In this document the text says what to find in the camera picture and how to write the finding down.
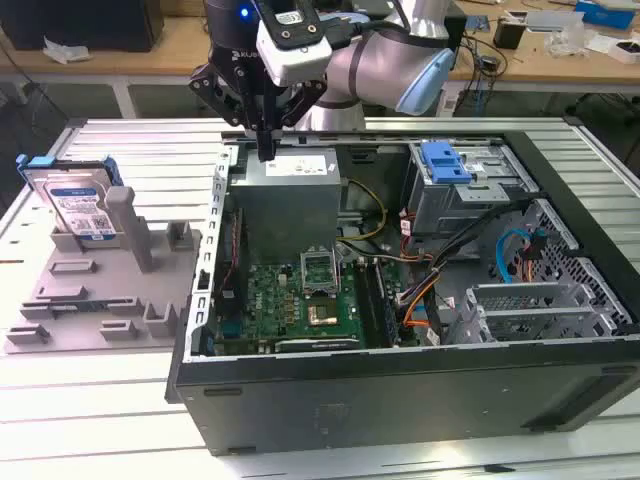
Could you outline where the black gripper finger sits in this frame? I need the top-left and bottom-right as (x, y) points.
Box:
(267, 78), (329, 162)
(188, 64), (268, 161)

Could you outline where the hard disk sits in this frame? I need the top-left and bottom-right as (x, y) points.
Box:
(17, 154), (124, 249)

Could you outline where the blue data wire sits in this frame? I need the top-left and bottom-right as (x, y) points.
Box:
(494, 227), (532, 286)

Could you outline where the orange black power wire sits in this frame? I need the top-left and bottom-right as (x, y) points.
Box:
(517, 227), (549, 282)

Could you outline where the metal disk bay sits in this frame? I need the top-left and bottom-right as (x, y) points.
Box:
(447, 282), (626, 346)

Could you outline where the wooden desk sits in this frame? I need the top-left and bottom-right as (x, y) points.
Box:
(0, 0), (640, 96)

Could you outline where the grey power supply unit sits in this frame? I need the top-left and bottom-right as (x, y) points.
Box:
(229, 148), (344, 264)

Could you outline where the large black computer tower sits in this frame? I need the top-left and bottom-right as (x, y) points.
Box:
(0, 0), (165, 54)

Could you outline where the metal socket cover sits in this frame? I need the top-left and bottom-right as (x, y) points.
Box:
(298, 248), (342, 296)

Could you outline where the white crumpled plastic bag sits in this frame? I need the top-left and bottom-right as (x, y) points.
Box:
(42, 35), (94, 65)

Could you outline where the blue plastic cage latch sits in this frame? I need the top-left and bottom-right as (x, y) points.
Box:
(420, 142), (474, 185)

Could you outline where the black square box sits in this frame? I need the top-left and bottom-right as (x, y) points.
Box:
(442, 13), (469, 54)

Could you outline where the metal drive cage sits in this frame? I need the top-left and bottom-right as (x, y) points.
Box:
(404, 141), (541, 239)

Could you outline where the green motherboard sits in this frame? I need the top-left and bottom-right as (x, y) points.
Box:
(207, 259), (419, 357)

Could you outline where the CPU socket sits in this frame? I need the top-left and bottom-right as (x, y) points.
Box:
(305, 299), (346, 329)

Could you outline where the black RAM slot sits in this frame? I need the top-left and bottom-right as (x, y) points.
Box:
(354, 259), (380, 349)
(361, 259), (387, 349)
(368, 259), (394, 348)
(375, 259), (401, 347)

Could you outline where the grey plastic parts rack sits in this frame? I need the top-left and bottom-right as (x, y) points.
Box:
(2, 187), (204, 356)

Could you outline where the small black box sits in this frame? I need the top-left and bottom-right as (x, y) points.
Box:
(493, 17), (527, 50)

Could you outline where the black graphics card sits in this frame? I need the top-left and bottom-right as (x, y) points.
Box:
(273, 335), (361, 354)

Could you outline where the thin RAM stick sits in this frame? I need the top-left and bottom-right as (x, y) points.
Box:
(49, 299), (109, 313)

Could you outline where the grey flat box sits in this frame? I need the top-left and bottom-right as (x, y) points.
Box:
(525, 9), (585, 34)

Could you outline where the clear plastic bag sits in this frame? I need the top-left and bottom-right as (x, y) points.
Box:
(544, 22), (589, 57)

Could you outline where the black open PC case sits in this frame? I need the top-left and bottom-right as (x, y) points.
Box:
(164, 127), (640, 457)

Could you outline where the blue cardboard box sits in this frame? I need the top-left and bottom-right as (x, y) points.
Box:
(573, 0), (640, 31)

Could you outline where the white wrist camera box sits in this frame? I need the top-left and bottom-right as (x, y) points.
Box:
(255, 0), (334, 87)

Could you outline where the yellow black power cable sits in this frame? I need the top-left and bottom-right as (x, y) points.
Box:
(339, 179), (389, 241)

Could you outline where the wire locking lever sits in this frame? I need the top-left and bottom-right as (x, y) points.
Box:
(334, 243), (347, 297)

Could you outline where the black cable bundle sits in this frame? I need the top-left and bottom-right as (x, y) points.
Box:
(394, 197), (539, 346)

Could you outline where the orange data wire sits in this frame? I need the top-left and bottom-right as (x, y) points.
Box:
(397, 277), (441, 331)

